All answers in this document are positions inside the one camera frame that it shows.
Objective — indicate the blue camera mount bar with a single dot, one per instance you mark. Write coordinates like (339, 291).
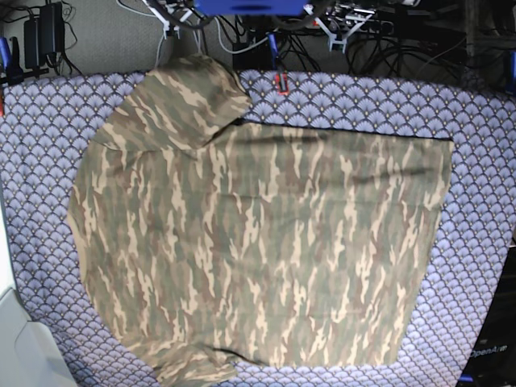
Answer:
(250, 7)

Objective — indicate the white plastic bin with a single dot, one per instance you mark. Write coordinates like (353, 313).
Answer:
(29, 354)

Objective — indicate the purple fan-pattern tablecloth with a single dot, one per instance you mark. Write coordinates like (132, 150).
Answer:
(47, 126)

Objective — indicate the camouflage T-shirt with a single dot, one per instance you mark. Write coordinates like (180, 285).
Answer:
(203, 240)

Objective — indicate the black power adapter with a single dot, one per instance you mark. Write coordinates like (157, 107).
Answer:
(43, 36)

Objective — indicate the red and black clamp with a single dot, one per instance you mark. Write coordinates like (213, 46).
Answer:
(282, 83)

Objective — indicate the black box labelled OpenArm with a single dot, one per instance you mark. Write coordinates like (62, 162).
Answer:
(492, 360)

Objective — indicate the black electronics box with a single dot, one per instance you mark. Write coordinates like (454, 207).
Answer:
(259, 58)

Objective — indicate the black power strip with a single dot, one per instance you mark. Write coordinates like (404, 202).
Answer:
(374, 27)

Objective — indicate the blue table clamp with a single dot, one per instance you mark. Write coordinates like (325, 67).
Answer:
(5, 53)

